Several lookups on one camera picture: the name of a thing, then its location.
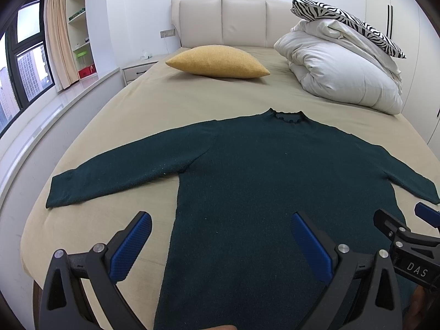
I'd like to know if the dark green sweater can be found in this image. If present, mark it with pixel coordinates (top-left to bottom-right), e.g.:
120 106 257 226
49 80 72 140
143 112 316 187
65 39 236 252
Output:
46 109 439 329

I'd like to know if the right hand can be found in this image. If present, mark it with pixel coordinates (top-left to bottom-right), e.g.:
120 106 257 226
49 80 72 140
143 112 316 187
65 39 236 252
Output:
403 285 435 330

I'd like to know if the white folded duvet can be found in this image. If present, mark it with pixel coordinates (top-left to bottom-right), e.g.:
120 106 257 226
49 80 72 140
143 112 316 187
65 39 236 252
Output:
274 19 403 115

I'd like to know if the beige bed sheet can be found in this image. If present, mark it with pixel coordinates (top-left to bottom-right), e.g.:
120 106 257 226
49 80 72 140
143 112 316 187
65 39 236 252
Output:
21 47 439 329

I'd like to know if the white wardrobe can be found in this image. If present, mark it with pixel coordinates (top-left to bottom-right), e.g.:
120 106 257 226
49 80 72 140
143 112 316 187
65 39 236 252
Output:
365 0 439 155

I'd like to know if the red box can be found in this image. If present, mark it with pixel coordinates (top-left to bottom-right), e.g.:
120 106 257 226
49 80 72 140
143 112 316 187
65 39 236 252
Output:
78 64 96 79

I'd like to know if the white nightstand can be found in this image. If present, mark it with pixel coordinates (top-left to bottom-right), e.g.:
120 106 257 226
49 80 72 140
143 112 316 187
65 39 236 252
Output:
122 54 167 85

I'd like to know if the black framed window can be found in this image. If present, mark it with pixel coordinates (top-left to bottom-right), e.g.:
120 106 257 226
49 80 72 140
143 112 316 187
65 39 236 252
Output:
1 0 55 134

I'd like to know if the zebra print pillow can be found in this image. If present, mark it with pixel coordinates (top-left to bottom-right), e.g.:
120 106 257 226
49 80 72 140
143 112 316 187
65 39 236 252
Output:
291 0 406 59

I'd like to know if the green box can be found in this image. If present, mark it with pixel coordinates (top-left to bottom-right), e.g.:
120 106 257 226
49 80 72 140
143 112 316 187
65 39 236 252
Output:
76 51 87 60

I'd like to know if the yellow pillow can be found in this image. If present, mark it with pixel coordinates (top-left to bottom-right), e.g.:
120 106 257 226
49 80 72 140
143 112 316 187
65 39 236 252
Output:
166 45 270 79

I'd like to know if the cream leather headboard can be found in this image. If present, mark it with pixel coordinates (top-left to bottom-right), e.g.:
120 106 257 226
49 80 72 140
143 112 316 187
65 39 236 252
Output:
171 0 300 48

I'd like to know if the beige curtain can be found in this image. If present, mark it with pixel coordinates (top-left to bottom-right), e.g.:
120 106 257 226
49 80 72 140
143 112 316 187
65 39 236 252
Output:
43 0 79 92

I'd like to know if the wall socket panel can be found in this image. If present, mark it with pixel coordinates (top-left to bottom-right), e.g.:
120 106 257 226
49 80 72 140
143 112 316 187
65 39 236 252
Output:
160 29 175 38

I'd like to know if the white wall shelf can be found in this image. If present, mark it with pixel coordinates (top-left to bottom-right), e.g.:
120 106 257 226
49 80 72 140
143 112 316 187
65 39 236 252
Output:
66 0 95 73

